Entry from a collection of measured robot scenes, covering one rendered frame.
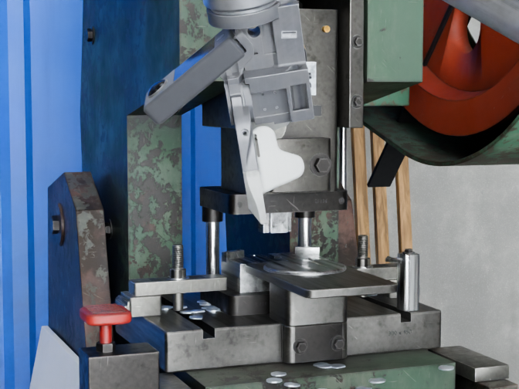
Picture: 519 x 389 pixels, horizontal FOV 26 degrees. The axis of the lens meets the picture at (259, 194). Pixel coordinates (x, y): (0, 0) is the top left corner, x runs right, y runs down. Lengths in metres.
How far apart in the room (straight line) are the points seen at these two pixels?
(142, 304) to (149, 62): 0.37
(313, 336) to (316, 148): 0.28
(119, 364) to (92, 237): 0.52
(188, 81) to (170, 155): 0.83
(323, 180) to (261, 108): 0.62
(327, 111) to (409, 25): 0.18
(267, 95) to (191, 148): 1.81
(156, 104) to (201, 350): 0.61
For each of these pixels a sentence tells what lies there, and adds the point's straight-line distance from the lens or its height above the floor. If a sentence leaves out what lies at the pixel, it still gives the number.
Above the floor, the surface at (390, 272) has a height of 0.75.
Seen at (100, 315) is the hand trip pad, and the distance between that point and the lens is 1.46.
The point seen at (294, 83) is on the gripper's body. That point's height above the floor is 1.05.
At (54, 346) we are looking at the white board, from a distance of 2.13.
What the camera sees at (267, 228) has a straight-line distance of 1.78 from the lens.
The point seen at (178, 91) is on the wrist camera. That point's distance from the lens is 1.09.
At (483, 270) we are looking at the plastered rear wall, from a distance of 3.37.
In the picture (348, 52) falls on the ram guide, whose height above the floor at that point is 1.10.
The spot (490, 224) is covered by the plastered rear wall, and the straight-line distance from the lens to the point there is 3.37.
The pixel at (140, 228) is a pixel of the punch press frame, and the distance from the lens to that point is 1.91.
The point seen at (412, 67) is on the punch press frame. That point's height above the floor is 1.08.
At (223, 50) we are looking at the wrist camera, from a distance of 1.08.
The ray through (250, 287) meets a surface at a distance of 1.75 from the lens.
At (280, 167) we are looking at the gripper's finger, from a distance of 1.08.
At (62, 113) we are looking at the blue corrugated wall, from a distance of 2.84.
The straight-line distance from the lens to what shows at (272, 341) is 1.67.
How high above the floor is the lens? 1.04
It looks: 5 degrees down
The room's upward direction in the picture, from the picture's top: straight up
